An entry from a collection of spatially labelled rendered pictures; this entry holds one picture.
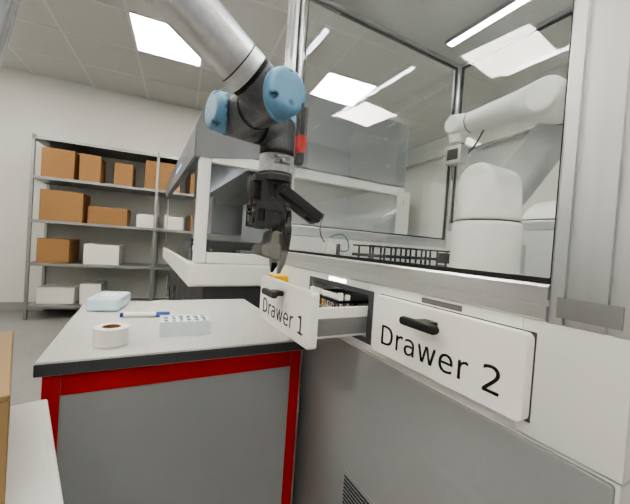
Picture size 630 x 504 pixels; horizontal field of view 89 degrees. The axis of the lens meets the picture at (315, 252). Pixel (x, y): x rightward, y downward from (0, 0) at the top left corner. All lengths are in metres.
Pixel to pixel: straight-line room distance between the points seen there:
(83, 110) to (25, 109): 0.58
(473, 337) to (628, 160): 0.27
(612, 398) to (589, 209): 0.20
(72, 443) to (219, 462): 0.32
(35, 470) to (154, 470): 0.47
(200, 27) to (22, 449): 0.57
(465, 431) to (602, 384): 0.20
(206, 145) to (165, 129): 3.55
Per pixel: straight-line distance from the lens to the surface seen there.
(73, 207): 4.58
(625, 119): 0.49
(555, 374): 0.49
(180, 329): 0.92
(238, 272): 1.54
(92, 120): 5.17
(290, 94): 0.56
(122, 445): 0.91
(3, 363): 0.50
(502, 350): 0.50
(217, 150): 1.55
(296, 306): 0.67
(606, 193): 0.47
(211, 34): 0.56
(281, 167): 0.70
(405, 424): 0.68
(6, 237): 5.22
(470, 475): 0.61
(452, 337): 0.54
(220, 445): 0.96
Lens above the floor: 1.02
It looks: 1 degrees down
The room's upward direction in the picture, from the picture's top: 4 degrees clockwise
